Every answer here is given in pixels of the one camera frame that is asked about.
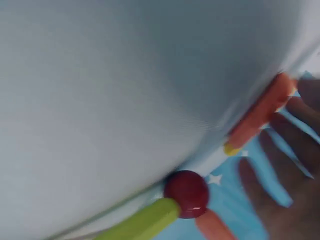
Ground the person's right hand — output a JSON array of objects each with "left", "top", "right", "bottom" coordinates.
[{"left": 238, "top": 76, "right": 320, "bottom": 240}]

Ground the green plastic stick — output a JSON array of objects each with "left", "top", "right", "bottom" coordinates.
[{"left": 91, "top": 197, "right": 181, "bottom": 240}]

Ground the yellow ball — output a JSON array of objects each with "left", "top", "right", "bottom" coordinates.
[{"left": 223, "top": 141, "right": 243, "bottom": 157}]

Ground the orange plastic stick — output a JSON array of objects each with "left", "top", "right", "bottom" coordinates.
[
  {"left": 194, "top": 208, "right": 238, "bottom": 240},
  {"left": 227, "top": 72, "right": 299, "bottom": 150}
]

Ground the red ball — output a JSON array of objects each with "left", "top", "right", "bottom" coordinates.
[{"left": 163, "top": 170, "right": 210, "bottom": 220}]

